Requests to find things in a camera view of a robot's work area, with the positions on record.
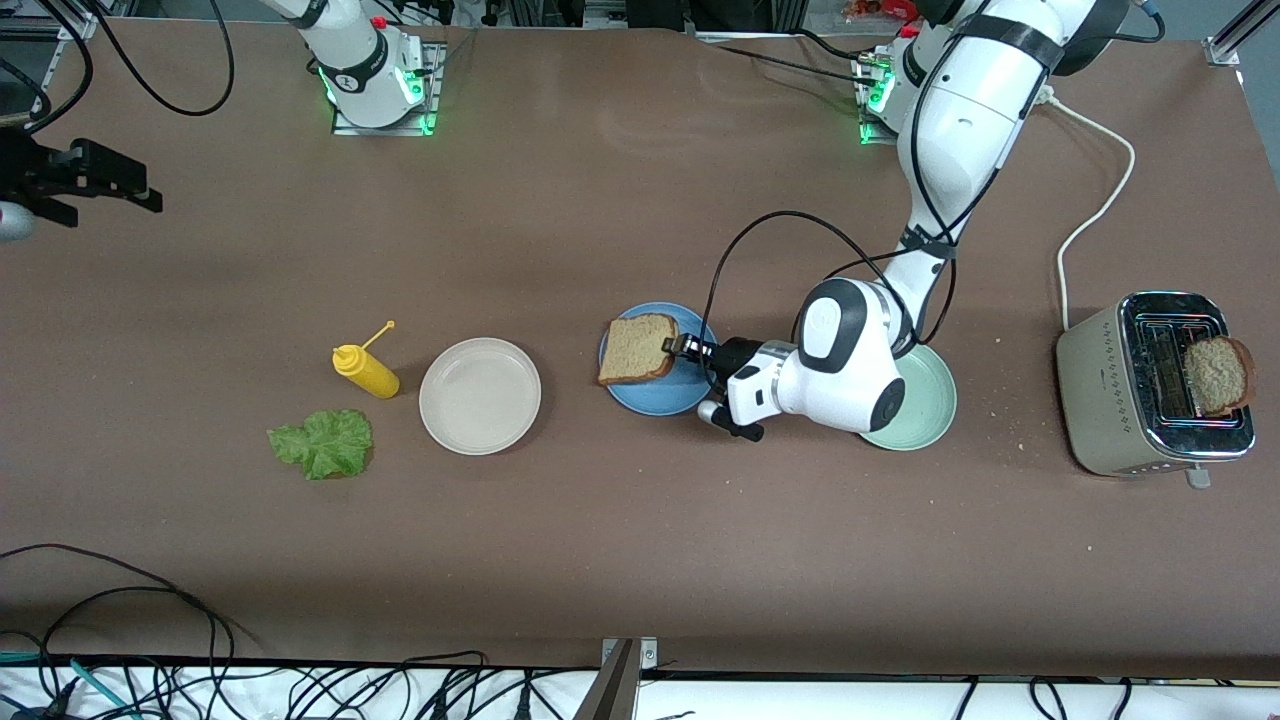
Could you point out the beige round plate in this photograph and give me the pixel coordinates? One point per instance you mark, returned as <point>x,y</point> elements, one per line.
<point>480,396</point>

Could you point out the green lettuce leaf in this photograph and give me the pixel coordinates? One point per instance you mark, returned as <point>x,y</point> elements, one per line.
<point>325,443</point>

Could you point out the brown bread slice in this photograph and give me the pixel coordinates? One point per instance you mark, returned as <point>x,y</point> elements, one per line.
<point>637,350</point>
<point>1218,376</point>

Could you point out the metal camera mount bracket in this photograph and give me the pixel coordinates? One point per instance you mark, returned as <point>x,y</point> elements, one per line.
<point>620,680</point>

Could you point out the light green round plate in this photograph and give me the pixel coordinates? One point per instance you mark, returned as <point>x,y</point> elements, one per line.
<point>925,415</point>

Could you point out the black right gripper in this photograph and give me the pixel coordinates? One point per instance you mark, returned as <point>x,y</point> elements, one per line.
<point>28,172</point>

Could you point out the beige chrome toaster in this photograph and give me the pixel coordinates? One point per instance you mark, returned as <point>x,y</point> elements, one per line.
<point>1100,400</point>

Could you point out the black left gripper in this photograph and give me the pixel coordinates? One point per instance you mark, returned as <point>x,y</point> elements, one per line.
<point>738,355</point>

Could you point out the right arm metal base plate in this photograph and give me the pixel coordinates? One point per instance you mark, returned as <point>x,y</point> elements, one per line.
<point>432,90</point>

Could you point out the aluminium frame profile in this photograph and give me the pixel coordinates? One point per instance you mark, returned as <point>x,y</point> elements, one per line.
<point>70,25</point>
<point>1230,40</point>

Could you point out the blue round plate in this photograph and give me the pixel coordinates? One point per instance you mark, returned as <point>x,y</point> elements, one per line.
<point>690,392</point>

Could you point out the yellow mustard squeeze bottle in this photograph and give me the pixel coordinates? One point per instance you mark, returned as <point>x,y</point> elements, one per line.
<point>368,372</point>

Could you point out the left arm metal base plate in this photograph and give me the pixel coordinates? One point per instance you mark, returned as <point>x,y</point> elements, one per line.
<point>868,120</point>

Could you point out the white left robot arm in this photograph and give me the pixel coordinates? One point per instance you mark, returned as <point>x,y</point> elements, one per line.
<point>960,130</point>

